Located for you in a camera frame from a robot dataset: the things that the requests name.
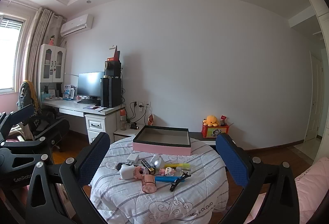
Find scattered papers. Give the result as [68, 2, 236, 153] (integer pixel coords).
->
[83, 105, 106, 112]

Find red black box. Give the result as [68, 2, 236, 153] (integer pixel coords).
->
[107, 46, 121, 62]

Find black computer tower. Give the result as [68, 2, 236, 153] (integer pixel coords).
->
[101, 77, 122, 108]

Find rose gold cylinder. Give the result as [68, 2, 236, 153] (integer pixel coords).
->
[140, 175, 157, 194]

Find small white pink block figure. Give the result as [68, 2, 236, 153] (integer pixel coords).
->
[159, 167, 176, 176]

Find orange cap water bottle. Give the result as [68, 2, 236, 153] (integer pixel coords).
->
[119, 108, 128, 131]

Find white glass-door cabinet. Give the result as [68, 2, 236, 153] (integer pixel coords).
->
[38, 44, 67, 99]

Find white low side table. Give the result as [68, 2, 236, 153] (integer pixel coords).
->
[113, 124, 146, 143]

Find white air conditioner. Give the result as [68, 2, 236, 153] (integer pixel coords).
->
[60, 14, 94, 37]

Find window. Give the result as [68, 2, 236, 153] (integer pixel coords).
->
[0, 12, 27, 95]

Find dark jacket with yellow lining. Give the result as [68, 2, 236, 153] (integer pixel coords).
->
[17, 80, 42, 122]

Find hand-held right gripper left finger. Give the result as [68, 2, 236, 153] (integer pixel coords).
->
[26, 132, 111, 224]

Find beige curtain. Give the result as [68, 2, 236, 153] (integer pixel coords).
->
[24, 7, 67, 86]

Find blue rectangular box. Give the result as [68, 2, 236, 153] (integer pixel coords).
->
[155, 175, 181, 183]

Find black gold labelled tube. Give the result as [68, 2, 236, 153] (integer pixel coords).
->
[141, 159, 155, 175]

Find black power cable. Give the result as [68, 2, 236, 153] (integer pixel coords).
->
[127, 103, 144, 123]

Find black white low cabinet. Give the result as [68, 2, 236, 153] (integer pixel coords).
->
[189, 130, 233, 147]

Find red toy box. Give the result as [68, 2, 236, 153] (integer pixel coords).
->
[201, 123, 230, 139]

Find yellow highlighter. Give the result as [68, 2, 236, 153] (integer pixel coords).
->
[164, 162, 190, 169]

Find pink quilt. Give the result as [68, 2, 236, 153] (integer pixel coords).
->
[244, 156, 329, 224]

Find white desk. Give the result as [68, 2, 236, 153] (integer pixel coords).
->
[41, 97, 126, 145]

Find white round toy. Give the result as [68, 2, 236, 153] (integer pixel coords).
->
[150, 154, 165, 168]

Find black computer monitor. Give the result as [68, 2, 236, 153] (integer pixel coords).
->
[77, 72, 105, 98]

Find black office chair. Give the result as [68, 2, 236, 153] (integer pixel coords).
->
[17, 80, 70, 153]

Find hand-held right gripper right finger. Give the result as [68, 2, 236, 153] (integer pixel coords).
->
[215, 133, 300, 224]

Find orange plush octopus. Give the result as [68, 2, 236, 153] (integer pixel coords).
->
[203, 115, 220, 127]

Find white striped quilt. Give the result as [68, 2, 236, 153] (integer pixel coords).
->
[90, 137, 229, 224]

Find black hair clip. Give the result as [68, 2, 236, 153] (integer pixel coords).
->
[169, 173, 192, 192]

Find pink box with dark rim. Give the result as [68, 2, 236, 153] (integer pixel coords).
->
[132, 125, 192, 156]

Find black cardboard box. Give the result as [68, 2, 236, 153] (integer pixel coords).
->
[104, 60, 121, 78]

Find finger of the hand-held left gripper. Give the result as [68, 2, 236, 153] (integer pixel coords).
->
[0, 105, 36, 141]
[0, 134, 63, 154]

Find blue white carton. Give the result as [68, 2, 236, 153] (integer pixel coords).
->
[63, 85, 75, 100]

